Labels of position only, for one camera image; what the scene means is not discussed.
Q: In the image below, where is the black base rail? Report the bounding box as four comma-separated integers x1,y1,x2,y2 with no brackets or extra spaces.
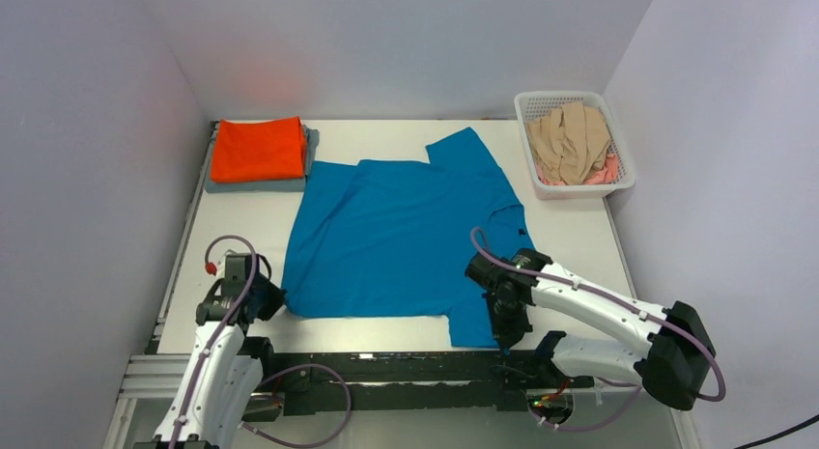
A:
249,351,594,421

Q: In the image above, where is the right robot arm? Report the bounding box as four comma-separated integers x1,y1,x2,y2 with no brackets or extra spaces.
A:
465,248,725,410

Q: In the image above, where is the folded grey t shirt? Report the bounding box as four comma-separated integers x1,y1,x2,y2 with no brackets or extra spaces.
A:
204,126,320,194

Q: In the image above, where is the folded orange t shirt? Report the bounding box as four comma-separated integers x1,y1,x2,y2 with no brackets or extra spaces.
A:
210,117,307,183

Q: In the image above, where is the pink t shirt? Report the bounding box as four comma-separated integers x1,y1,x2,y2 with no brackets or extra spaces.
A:
535,154,620,186

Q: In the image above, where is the black cable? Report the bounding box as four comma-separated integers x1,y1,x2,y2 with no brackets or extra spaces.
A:
735,415,819,449

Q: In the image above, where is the beige t shirt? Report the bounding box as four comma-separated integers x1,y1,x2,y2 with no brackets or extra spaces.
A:
525,101,611,185

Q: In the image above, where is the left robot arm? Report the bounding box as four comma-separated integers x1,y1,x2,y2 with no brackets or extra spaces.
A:
132,251,285,448

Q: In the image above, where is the blue t shirt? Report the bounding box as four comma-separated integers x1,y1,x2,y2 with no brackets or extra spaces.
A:
282,128,532,348

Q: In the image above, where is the white plastic basket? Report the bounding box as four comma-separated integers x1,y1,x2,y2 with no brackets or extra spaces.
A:
514,90,636,200

